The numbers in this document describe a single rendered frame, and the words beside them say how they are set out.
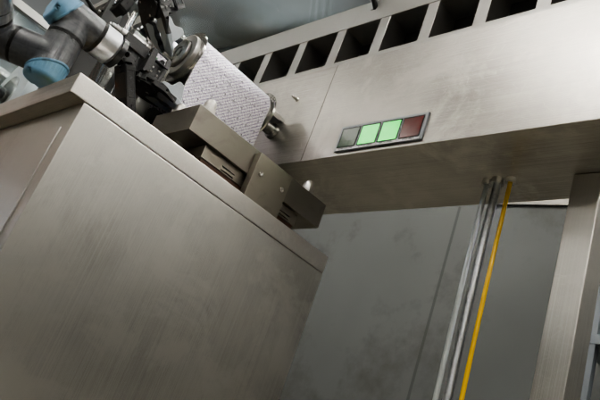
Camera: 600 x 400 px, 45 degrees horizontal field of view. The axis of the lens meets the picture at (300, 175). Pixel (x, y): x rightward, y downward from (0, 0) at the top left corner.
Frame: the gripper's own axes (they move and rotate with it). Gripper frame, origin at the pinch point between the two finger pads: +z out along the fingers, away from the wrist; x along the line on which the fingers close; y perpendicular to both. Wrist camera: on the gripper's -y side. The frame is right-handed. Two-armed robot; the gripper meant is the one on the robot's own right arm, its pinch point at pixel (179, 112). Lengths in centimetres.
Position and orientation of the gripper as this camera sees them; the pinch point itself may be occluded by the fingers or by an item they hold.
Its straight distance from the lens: 165.1
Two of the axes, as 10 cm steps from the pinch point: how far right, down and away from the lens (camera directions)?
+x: -6.9, 0.8, 7.1
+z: 6.4, 5.3, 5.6
